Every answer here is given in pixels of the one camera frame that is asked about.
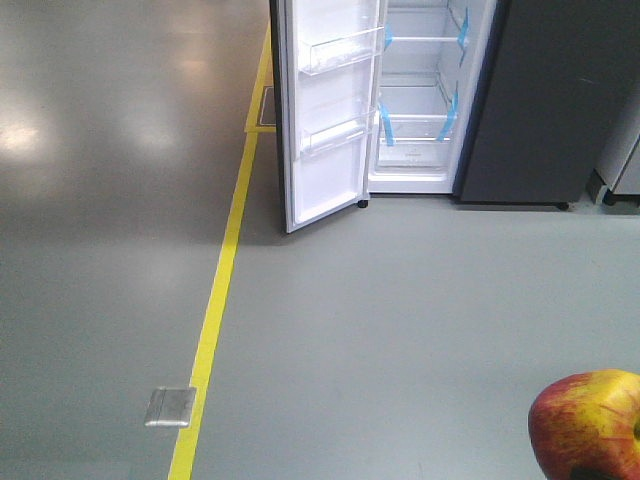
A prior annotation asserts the white fridge door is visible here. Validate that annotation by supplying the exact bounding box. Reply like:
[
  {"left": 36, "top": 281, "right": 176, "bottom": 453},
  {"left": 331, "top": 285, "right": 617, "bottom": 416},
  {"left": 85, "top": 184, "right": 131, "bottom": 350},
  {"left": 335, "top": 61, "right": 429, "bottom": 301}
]
[{"left": 269, "top": 1, "right": 387, "bottom": 233}]

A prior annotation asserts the clear middle door bin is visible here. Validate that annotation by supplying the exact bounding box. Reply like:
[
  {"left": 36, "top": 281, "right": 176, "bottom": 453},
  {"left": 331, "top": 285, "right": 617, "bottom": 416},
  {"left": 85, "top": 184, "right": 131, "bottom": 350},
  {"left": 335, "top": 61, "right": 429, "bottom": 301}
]
[{"left": 297, "top": 26, "right": 385, "bottom": 76}]

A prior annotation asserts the red yellow apple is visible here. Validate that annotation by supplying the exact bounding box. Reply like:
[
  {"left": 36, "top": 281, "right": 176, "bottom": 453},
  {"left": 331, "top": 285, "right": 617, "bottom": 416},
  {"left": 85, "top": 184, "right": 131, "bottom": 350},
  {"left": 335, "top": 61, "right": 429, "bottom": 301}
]
[{"left": 528, "top": 369, "right": 639, "bottom": 479}]

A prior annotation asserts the metal floor socket cover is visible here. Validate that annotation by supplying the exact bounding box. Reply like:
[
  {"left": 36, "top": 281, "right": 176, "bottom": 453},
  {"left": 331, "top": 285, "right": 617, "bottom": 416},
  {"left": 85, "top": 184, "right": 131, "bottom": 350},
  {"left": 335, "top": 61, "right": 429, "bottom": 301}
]
[{"left": 143, "top": 387, "right": 197, "bottom": 429}]

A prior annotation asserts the dark grey fridge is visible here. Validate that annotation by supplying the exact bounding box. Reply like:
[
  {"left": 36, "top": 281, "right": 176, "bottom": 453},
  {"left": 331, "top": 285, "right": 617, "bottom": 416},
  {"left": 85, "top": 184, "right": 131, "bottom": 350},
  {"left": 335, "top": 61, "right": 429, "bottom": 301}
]
[{"left": 368, "top": 1, "right": 639, "bottom": 208}]

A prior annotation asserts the clear door bin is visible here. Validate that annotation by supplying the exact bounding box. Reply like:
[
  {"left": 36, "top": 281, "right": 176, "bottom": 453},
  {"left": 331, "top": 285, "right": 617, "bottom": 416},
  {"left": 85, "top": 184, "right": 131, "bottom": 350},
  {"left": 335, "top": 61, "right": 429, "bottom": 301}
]
[
  {"left": 297, "top": 26, "right": 385, "bottom": 76},
  {"left": 299, "top": 108, "right": 377, "bottom": 156}
]

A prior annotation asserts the clear lower door bin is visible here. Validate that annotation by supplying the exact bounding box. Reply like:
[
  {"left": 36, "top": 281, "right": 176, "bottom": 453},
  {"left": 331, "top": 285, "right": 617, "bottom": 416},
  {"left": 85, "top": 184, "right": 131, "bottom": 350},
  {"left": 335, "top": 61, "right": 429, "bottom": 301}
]
[{"left": 299, "top": 108, "right": 377, "bottom": 156}]

